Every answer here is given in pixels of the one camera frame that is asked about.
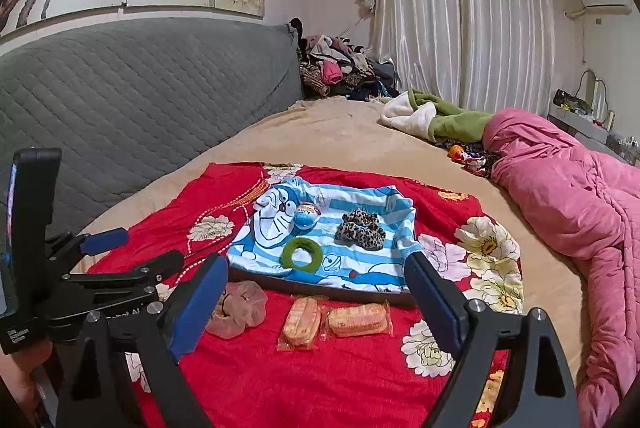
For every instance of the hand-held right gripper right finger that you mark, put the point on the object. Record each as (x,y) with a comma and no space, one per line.
(435,303)

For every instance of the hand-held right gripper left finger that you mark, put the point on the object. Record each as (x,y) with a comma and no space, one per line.
(195,308)

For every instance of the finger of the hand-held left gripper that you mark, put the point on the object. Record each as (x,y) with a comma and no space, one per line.
(150,269)
(102,241)

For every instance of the blue striped Doraemon tray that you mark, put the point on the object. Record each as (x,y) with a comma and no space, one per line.
(350,296)

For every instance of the leopard print scrunchie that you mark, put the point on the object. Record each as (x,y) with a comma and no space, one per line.
(357,230)

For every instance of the blue and red toy egg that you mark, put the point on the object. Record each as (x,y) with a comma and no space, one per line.
(306,216)

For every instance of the person's left hand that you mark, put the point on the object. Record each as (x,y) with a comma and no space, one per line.
(20,383)

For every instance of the beige sheer scrunchie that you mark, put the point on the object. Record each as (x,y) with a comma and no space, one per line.
(245,308)

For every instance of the wrapped bread packet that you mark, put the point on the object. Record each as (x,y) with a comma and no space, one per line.
(357,320)
(300,323)

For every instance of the green scrunchie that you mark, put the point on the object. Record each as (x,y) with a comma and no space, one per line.
(287,254)

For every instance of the red floral blanket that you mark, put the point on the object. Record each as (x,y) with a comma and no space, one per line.
(350,383)

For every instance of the grey quilted headboard cover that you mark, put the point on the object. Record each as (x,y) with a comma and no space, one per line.
(125,97)

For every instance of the crumpled colourful wrappers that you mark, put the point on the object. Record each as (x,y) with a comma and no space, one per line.
(477,162)

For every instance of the orange toy egg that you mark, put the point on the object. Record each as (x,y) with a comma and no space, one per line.
(456,152)

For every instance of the pink quilt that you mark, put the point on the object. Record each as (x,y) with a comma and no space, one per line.
(575,208)

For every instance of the green and white fleece blanket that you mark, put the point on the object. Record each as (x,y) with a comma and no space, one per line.
(450,120)

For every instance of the beige bed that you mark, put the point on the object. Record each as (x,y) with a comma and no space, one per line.
(350,137)

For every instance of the grey dresser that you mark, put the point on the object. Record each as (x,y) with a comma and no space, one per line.
(590,130)

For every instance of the dark bag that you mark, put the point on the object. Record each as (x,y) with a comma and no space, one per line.
(570,101)

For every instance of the pile of mixed clothes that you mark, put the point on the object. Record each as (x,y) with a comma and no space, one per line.
(340,67)

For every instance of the vanity mirror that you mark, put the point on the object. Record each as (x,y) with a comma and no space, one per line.
(597,92)

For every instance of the white satin curtain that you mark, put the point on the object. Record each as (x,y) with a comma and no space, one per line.
(450,17)

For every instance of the white curtain tieback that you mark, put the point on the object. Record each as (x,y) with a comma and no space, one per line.
(365,1)

